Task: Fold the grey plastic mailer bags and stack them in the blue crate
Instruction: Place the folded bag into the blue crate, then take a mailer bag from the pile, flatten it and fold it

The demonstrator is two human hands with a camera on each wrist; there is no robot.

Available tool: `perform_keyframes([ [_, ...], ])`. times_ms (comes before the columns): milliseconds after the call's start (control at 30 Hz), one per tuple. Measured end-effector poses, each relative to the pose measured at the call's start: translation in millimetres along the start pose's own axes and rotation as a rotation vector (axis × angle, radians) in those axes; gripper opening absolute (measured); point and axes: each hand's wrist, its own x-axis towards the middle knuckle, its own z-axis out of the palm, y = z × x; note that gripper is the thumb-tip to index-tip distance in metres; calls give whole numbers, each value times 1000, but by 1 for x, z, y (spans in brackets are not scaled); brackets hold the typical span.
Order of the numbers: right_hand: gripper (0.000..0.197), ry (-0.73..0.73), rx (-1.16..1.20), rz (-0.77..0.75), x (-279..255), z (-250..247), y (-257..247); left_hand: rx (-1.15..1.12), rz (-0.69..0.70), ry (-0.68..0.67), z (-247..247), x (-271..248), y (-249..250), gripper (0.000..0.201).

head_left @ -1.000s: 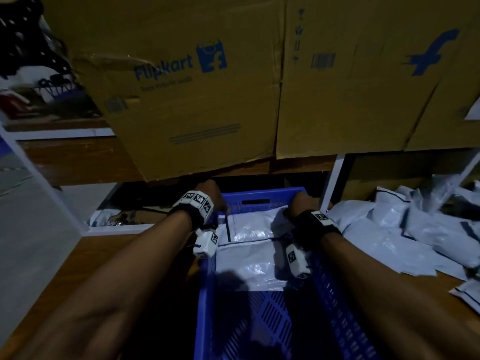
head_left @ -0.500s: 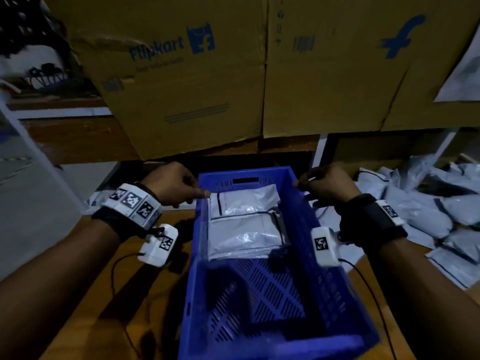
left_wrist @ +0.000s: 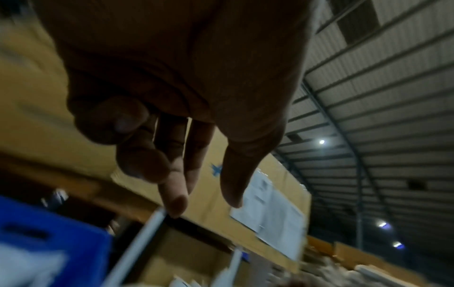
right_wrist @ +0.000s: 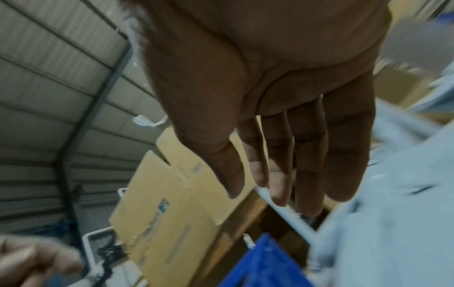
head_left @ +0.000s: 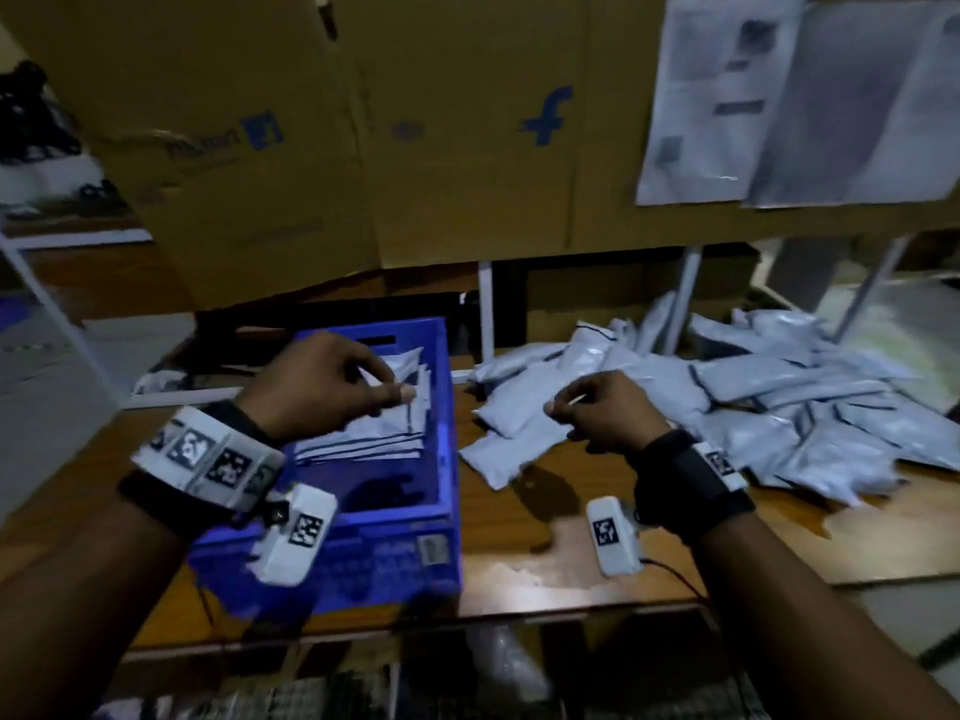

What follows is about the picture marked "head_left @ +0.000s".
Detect packed white bags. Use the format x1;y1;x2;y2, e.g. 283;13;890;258
292;344;434;466

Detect blue plastic crate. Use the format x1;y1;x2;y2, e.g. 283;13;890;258
187;317;462;616

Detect white metal shelf leg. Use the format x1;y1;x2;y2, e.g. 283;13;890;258
834;236;912;342
477;262;497;364
664;247;704;354

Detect white metal rack frame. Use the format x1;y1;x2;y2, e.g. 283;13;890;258
0;224;152;406

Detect wooden table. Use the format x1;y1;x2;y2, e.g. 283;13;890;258
0;344;960;654

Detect white wire rack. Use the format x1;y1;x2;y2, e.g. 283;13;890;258
195;667;767;720

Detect plain cardboard box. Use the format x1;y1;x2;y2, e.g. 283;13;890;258
0;0;377;312

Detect person's left hand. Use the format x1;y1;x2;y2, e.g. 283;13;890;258
237;332;419;447

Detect person's right forearm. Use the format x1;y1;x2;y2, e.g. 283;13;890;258
693;509;960;720

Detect person's right hand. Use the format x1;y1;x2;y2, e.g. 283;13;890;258
543;370;674;456

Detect right marker wristband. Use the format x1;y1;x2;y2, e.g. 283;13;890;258
627;427;756;546

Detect marker wristband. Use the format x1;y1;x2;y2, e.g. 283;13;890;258
627;427;756;546
120;400;287;541

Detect pile of grey mailer bags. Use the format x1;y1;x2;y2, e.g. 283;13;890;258
457;289;960;508

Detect person's left forearm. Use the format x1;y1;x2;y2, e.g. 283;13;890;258
0;494;189;720

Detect left marker wristband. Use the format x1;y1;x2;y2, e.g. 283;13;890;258
120;400;287;541

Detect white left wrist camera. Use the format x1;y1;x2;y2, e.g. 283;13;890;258
247;482;339;589

